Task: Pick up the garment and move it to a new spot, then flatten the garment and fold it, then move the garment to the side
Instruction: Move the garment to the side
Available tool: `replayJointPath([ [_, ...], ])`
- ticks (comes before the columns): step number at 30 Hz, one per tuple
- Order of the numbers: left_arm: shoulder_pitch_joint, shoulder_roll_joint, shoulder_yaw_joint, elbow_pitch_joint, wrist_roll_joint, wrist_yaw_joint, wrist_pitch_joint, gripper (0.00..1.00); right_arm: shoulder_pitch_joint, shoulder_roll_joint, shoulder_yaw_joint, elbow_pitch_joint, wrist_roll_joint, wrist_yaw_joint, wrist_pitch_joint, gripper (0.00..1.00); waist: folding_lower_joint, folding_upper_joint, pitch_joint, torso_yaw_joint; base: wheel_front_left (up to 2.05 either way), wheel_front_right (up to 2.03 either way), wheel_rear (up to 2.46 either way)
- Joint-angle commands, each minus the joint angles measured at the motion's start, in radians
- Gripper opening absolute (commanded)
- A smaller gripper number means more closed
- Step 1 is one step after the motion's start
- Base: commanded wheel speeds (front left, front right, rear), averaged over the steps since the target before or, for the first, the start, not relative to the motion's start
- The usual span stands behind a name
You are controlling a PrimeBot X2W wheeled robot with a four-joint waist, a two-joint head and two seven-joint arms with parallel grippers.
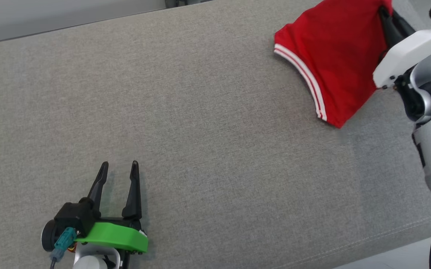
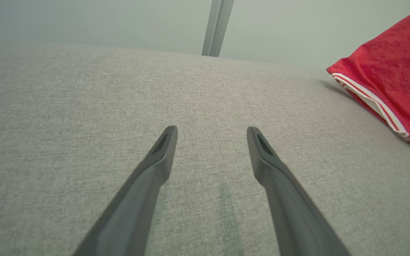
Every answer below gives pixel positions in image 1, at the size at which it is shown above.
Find grey metal post with hinge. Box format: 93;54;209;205
164;0;216;9

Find left cable teal connector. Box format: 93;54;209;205
50;227;77;269

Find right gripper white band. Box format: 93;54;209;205
372;7;431;122

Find red basketball jersey white sleeves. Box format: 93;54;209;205
274;0;393;129

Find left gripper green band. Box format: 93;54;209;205
73;161;149;269

